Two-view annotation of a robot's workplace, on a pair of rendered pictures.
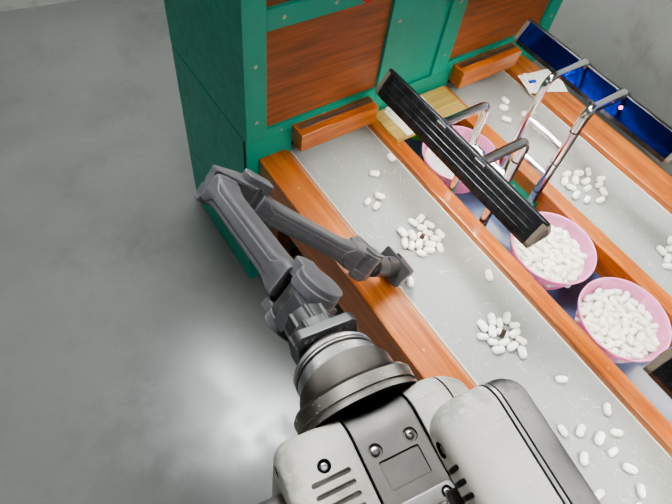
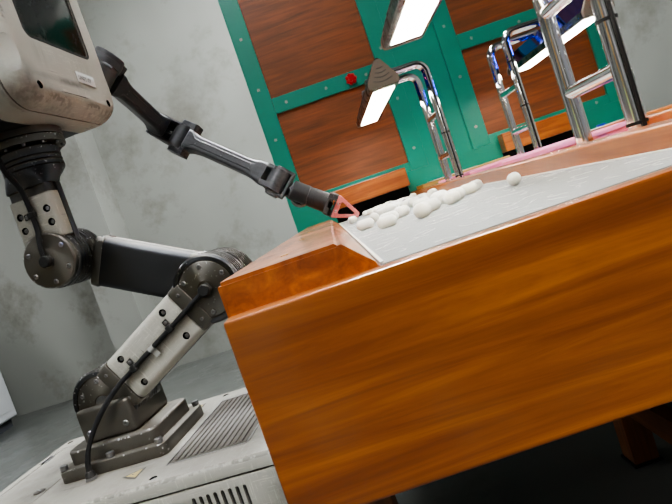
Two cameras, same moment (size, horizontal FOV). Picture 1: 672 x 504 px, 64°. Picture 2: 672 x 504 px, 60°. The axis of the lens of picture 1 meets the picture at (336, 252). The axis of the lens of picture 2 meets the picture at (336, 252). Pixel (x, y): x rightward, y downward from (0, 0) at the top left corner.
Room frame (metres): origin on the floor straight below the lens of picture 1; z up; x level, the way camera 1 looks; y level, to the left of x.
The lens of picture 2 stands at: (-0.41, -1.29, 0.79)
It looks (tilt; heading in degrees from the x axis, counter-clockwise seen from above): 4 degrees down; 43
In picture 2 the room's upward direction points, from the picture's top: 19 degrees counter-clockwise
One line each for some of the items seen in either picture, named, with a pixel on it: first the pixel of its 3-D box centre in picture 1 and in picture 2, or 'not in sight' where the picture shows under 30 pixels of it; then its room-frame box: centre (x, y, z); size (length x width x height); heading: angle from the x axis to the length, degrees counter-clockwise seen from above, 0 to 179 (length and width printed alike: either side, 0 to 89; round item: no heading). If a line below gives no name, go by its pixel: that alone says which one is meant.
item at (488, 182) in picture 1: (458, 149); (371, 97); (1.05, -0.26, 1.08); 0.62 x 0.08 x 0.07; 43
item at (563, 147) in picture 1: (554, 138); (541, 101); (1.37, -0.62, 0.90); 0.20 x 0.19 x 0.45; 43
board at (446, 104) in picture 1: (421, 113); (461, 172); (1.52, -0.21, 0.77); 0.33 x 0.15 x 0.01; 133
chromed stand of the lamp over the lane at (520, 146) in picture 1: (462, 184); (415, 144); (1.10, -0.32, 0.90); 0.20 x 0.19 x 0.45; 43
